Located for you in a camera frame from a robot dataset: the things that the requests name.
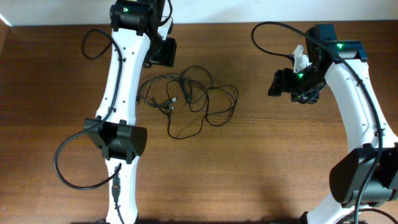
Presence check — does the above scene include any black cable bundle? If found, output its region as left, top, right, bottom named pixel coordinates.
left=136, top=65, right=239, bottom=140

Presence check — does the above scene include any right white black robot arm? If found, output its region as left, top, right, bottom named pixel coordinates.
left=268, top=24, right=397, bottom=224

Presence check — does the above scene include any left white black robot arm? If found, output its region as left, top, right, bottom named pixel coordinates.
left=83, top=0, right=177, bottom=223

